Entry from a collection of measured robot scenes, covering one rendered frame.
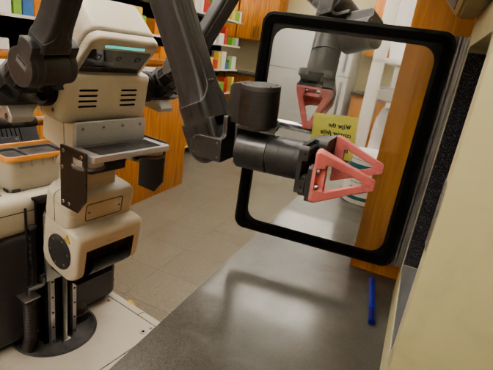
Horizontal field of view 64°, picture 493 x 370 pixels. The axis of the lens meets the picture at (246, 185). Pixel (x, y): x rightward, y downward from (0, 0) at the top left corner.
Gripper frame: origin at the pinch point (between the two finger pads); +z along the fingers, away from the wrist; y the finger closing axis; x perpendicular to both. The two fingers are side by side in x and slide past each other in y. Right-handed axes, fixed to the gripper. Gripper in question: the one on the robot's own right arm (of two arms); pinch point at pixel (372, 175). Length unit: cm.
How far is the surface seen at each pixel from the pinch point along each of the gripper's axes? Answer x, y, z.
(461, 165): -6.4, -14.9, 8.4
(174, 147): 75, 242, -191
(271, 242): 24.4, 20.4, -19.0
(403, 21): -32, 129, -11
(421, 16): -22.3, 22.2, 0.5
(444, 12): -23.2, 22.2, 3.7
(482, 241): 0.0, -14.9, 11.7
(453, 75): -13.7, 16.9, 7.1
